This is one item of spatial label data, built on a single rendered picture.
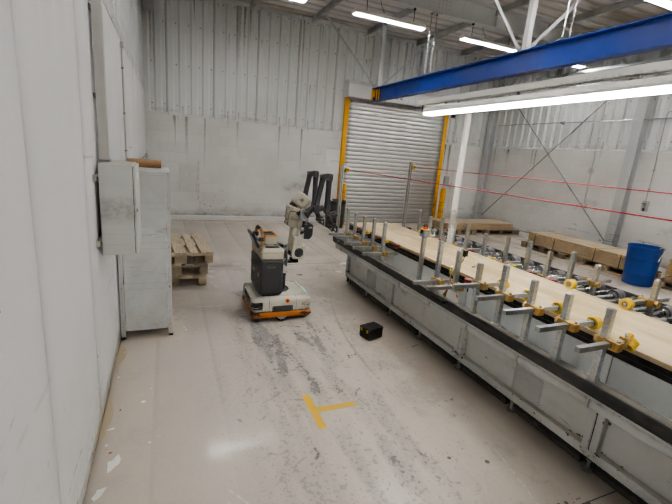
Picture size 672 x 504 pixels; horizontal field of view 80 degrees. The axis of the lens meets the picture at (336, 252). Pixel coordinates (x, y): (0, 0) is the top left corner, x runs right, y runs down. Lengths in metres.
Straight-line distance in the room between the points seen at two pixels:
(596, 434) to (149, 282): 3.63
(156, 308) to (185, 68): 7.13
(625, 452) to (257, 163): 9.15
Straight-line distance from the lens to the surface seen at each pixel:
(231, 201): 10.40
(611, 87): 3.08
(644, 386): 2.87
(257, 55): 10.65
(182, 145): 10.21
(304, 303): 4.47
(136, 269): 4.02
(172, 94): 10.26
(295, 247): 4.45
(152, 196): 3.87
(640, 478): 3.11
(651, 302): 3.76
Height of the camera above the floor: 1.82
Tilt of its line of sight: 14 degrees down
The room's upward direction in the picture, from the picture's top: 5 degrees clockwise
